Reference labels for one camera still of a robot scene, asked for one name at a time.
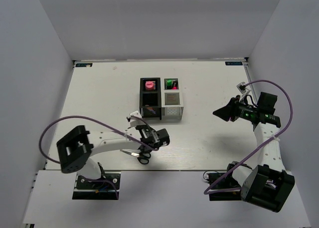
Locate purple cable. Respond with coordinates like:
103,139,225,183
39,115,160,199
203,80,293,195

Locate pink correction tape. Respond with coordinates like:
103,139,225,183
143,105,160,116

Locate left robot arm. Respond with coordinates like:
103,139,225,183
56,125,170,188

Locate right blue corner label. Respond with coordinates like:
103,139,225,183
225,61,243,66

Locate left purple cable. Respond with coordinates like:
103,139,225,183
39,115,160,199

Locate left blue corner label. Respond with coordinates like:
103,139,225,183
75,63,93,67

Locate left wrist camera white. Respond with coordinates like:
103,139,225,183
127,110,144,129

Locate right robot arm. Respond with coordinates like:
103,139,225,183
207,92,295,213

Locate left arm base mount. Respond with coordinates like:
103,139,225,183
72,172,121,201

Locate pink glue stick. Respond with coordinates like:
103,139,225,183
145,81,155,91

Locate black handled scissors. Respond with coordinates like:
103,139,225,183
120,150,151,165

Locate white slotted organizer box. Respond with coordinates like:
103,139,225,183
160,77,184,121

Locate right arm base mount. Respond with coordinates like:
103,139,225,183
203,171,241,202

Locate blue corner label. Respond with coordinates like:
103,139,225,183
225,61,243,66
75,63,93,67

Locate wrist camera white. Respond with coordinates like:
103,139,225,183
236,82,251,101
127,110,144,129

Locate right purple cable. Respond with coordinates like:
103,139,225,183
203,80,293,195

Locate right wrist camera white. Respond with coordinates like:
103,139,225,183
236,82,251,101

